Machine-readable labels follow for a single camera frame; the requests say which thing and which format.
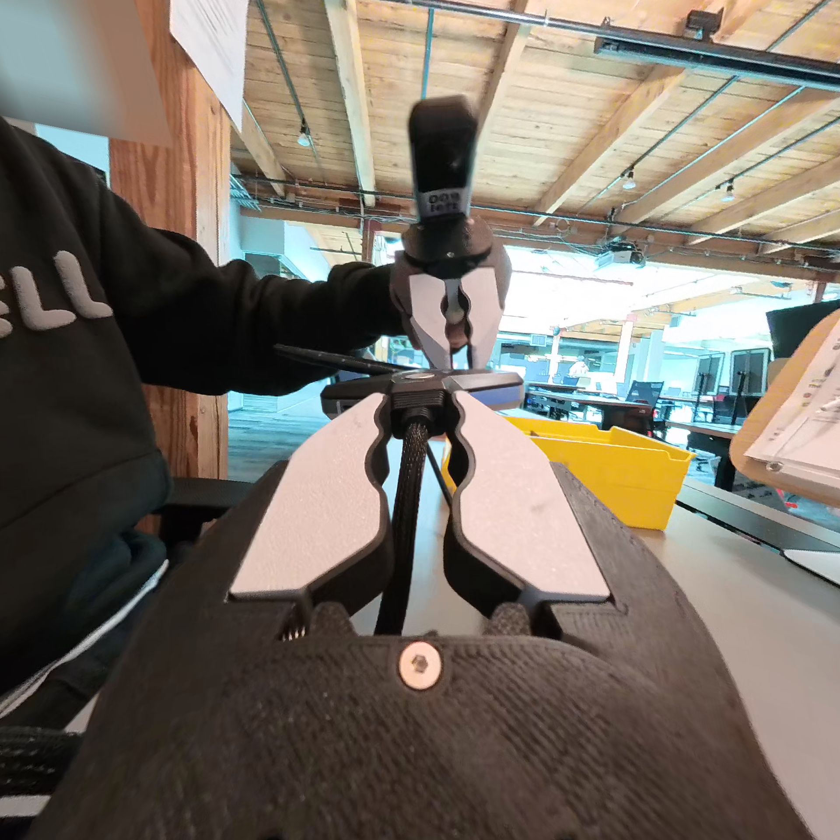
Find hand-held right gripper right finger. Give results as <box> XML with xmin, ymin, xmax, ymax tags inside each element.
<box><xmin>444</xmin><ymin>391</ymin><xmax>613</xmax><ymax>619</ymax></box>

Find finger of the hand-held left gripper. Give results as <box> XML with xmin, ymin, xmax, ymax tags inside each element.
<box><xmin>459</xmin><ymin>268</ymin><xmax>508</xmax><ymax>371</ymax></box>
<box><xmin>407</xmin><ymin>272</ymin><xmax>455</xmax><ymax>374</ymax></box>

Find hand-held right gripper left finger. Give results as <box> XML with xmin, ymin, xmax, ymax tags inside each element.
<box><xmin>228</xmin><ymin>392</ymin><xmax>396</xmax><ymax>618</ymax></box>

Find black HDMI switch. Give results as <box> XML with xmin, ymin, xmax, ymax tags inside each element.
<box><xmin>320</xmin><ymin>369</ymin><xmax>527</xmax><ymax>421</ymax></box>

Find thick black braided cable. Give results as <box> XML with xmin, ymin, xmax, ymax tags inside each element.
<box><xmin>373</xmin><ymin>390</ymin><xmax>455</xmax><ymax>636</ymax></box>

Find person's left forearm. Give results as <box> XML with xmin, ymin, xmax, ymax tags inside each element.
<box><xmin>217</xmin><ymin>259</ymin><xmax>411</xmax><ymax>398</ymax></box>

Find yellow plastic bin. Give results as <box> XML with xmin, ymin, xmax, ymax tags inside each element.
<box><xmin>443</xmin><ymin>415</ymin><xmax>697</xmax><ymax>529</ymax></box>

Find ceiling projector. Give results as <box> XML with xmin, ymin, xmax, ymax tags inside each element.
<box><xmin>594</xmin><ymin>239</ymin><xmax>647</xmax><ymax>271</ymax></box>

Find person's black striped pants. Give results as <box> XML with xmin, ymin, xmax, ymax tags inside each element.
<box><xmin>0</xmin><ymin>532</ymin><xmax>173</xmax><ymax>732</ymax></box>

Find person's black hoodie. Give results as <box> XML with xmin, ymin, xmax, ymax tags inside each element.
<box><xmin>0</xmin><ymin>115</ymin><xmax>277</xmax><ymax>657</ymax></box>

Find white paper notice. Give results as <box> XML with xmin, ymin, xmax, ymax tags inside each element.
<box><xmin>169</xmin><ymin>0</ymin><xmax>250</xmax><ymax>127</ymax></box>

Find black computer monitor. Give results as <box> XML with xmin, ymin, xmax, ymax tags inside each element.
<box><xmin>764</xmin><ymin>301</ymin><xmax>840</xmax><ymax>360</ymax></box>

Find wooden post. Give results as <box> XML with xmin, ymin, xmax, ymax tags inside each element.
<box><xmin>108</xmin><ymin>0</ymin><xmax>232</xmax><ymax>480</ymax></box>

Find black ceiling track rail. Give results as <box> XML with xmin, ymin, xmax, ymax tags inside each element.
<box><xmin>594</xmin><ymin>10</ymin><xmax>840</xmax><ymax>91</ymax></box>

